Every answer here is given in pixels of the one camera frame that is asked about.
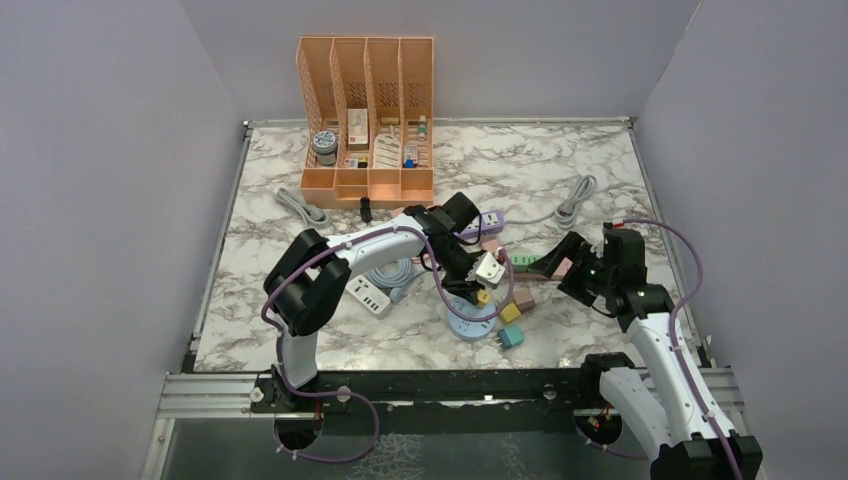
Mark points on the round blue patterned tin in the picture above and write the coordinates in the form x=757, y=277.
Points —
x=325, y=146

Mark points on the yellow plug adapter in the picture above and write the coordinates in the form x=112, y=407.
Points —
x=483, y=298
x=509, y=313

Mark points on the pink power strip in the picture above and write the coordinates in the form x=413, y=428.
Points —
x=557, y=274

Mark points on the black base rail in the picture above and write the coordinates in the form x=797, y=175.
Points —
x=432, y=402

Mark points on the pink plug adapter middle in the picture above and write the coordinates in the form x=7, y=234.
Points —
x=491, y=244

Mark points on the round blue power strip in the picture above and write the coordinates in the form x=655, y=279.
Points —
x=464, y=329

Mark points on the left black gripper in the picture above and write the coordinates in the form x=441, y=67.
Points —
x=461, y=287

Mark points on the white blister pack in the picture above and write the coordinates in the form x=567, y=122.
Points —
x=387, y=151

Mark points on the small bottle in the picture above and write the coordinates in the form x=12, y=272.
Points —
x=422, y=128

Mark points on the black cylinder object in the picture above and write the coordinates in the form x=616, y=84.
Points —
x=365, y=210

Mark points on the purple power strip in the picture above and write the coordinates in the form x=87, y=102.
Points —
x=488, y=223

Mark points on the orange file organizer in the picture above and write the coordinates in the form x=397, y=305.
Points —
x=369, y=103

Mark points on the red white box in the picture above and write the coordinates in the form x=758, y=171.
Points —
x=358, y=137

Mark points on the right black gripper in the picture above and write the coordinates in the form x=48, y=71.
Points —
x=574, y=247

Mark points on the white power strip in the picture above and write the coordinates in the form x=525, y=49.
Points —
x=369, y=296

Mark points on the teal plug adapter front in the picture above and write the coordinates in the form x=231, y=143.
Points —
x=509, y=337

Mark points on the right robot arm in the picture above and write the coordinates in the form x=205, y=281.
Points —
x=670, y=410

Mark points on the small blue white box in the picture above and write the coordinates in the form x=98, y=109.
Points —
x=410, y=156

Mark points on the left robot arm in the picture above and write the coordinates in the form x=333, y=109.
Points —
x=305, y=286

